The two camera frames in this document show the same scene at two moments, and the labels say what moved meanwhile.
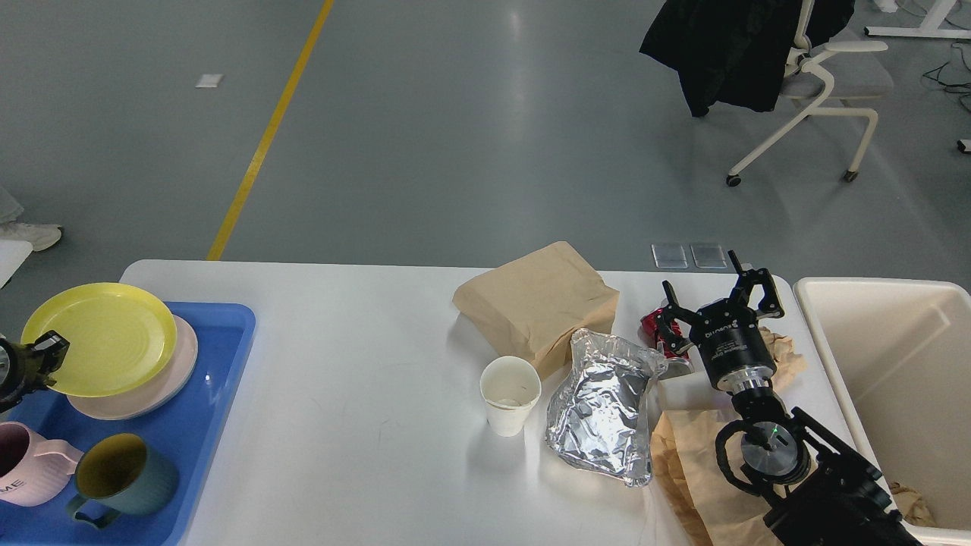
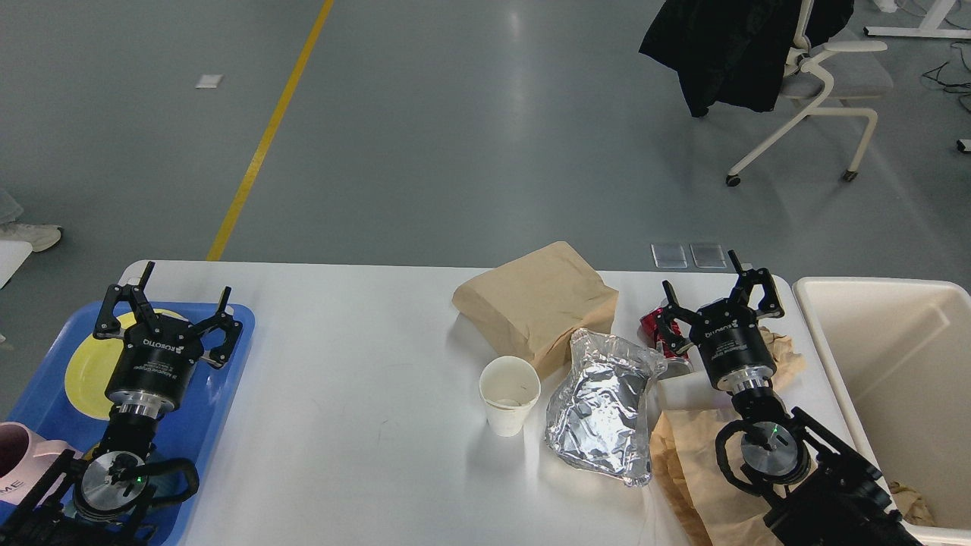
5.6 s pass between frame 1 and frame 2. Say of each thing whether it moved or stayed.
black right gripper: stayed
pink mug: stayed
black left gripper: moved
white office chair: stayed
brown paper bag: stayed
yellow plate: moved
